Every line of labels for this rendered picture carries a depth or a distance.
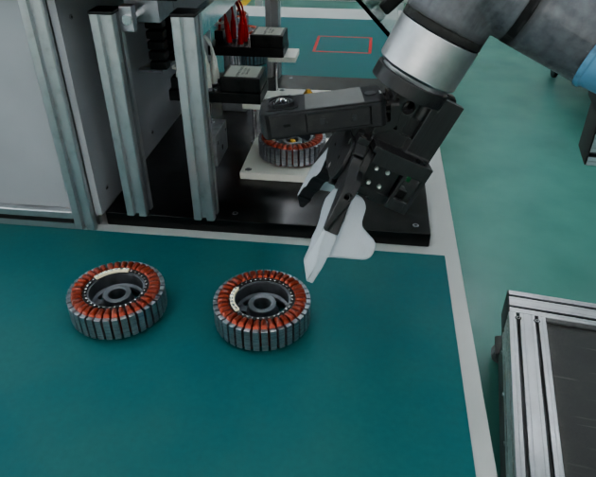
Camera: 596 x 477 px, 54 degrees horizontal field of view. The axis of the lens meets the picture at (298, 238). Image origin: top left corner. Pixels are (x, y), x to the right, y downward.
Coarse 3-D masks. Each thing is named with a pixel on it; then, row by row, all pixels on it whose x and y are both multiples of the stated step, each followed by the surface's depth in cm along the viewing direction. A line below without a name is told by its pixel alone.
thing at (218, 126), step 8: (216, 120) 99; (224, 120) 99; (216, 128) 97; (224, 128) 100; (216, 136) 94; (224, 136) 100; (216, 144) 95; (224, 144) 100; (216, 152) 96; (224, 152) 101; (216, 160) 96
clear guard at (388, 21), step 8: (360, 0) 70; (368, 0) 73; (376, 0) 77; (368, 8) 70; (376, 8) 74; (376, 16) 71; (384, 16) 75; (392, 16) 80; (384, 24) 72; (392, 24) 76; (384, 32) 71
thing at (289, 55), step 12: (252, 36) 109; (264, 36) 108; (276, 36) 108; (216, 48) 111; (228, 48) 110; (240, 48) 110; (252, 48) 110; (264, 48) 109; (276, 48) 109; (288, 48) 115; (240, 60) 117; (276, 60) 111; (288, 60) 111
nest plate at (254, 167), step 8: (256, 144) 101; (256, 152) 99; (248, 160) 96; (256, 160) 96; (264, 160) 96; (248, 168) 94; (256, 168) 94; (264, 168) 94; (272, 168) 94; (280, 168) 94; (288, 168) 94; (296, 168) 94; (304, 168) 94; (240, 176) 93; (248, 176) 93; (256, 176) 93; (264, 176) 93; (272, 176) 92; (280, 176) 92; (288, 176) 92; (296, 176) 92; (304, 176) 92
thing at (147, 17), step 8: (128, 0) 73; (136, 0) 73; (144, 0) 73; (144, 8) 73; (152, 8) 73; (160, 8) 74; (168, 8) 77; (144, 16) 74; (152, 16) 74; (160, 16) 74
